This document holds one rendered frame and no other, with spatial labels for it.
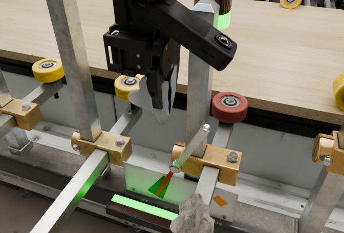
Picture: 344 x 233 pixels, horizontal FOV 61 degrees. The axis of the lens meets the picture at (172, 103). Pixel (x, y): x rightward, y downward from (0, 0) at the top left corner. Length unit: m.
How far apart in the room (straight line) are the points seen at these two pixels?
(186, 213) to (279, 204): 0.41
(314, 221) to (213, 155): 0.23
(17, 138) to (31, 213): 0.85
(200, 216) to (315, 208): 0.23
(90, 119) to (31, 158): 0.29
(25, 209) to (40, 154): 0.84
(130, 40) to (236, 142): 0.54
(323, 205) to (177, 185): 0.28
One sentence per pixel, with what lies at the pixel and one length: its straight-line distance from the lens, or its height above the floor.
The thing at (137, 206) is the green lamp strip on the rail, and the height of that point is 0.70.
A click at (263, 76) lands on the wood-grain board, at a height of 0.90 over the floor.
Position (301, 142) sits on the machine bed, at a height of 0.78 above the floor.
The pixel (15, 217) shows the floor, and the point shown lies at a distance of 1.71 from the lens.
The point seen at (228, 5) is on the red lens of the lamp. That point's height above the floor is 1.15.
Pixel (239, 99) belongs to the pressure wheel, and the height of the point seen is 0.91.
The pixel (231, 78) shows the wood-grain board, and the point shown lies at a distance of 0.77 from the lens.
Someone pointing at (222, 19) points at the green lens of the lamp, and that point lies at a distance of 0.48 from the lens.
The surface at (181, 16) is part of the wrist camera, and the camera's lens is 0.36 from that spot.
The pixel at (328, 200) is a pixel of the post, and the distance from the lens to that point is 0.62.
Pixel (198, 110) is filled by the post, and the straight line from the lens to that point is 0.51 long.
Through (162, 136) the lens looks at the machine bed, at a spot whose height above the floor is 0.68.
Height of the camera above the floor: 1.30
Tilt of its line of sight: 37 degrees down
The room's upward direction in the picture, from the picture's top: straight up
